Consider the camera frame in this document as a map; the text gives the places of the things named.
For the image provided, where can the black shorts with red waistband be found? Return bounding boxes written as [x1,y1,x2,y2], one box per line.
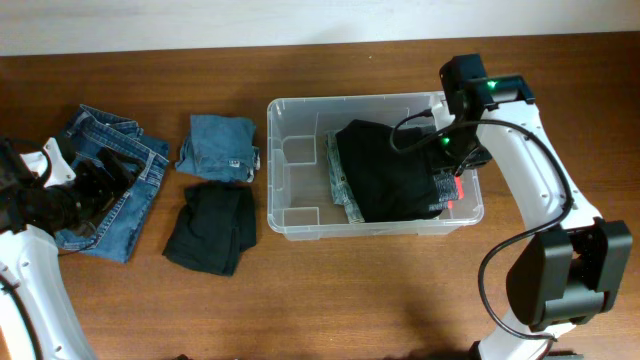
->
[335,120,464,222]

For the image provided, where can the light blue jeans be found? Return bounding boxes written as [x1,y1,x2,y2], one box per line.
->
[325,131,365,224]

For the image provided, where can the black garment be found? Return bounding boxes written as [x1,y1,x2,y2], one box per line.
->
[162,182,257,277]

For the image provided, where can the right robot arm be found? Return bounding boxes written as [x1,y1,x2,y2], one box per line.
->
[432,54,632,359]

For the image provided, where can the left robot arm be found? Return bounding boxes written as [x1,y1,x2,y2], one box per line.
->
[1,137,145,359]

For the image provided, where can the dark blue folded jeans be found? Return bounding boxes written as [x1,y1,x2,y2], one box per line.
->
[55,105,169,263]

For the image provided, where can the clear plastic storage bin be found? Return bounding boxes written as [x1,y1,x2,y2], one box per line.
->
[263,91,485,241]

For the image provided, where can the small blue folded garment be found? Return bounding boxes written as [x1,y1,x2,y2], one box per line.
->
[175,115,260,183]

